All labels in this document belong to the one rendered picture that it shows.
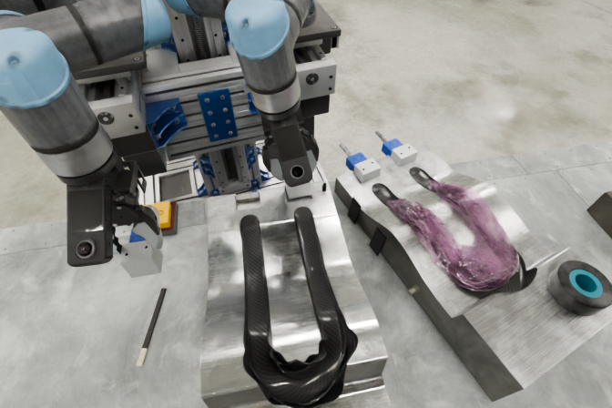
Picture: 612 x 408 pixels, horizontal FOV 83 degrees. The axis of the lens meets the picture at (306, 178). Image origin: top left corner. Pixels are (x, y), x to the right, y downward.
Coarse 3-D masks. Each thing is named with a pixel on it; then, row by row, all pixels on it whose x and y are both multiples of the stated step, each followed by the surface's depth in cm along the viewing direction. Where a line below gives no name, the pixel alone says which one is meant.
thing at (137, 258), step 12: (132, 240) 60; (144, 240) 58; (132, 252) 57; (144, 252) 57; (156, 252) 59; (120, 264) 56; (132, 264) 56; (144, 264) 57; (156, 264) 58; (132, 276) 59
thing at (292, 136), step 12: (276, 120) 55; (288, 120) 55; (276, 132) 55; (288, 132) 55; (300, 132) 55; (276, 144) 55; (288, 144) 55; (300, 144) 55; (288, 156) 55; (300, 156) 55; (288, 168) 55; (300, 168) 54; (288, 180) 54; (300, 180) 54
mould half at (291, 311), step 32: (320, 192) 74; (224, 224) 68; (288, 224) 69; (320, 224) 69; (224, 256) 64; (288, 256) 64; (224, 288) 60; (288, 288) 60; (352, 288) 58; (224, 320) 54; (288, 320) 53; (352, 320) 52; (224, 352) 49; (288, 352) 49; (384, 352) 49; (224, 384) 46; (256, 384) 47; (352, 384) 52
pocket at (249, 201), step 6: (258, 192) 74; (234, 198) 73; (240, 198) 75; (246, 198) 75; (252, 198) 75; (258, 198) 75; (240, 204) 75; (246, 204) 75; (252, 204) 75; (258, 204) 75
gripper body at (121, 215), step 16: (112, 160) 44; (80, 176) 42; (96, 176) 43; (112, 176) 48; (128, 176) 50; (112, 192) 48; (128, 192) 49; (144, 192) 55; (112, 208) 48; (128, 208) 48; (112, 224) 50; (128, 224) 51
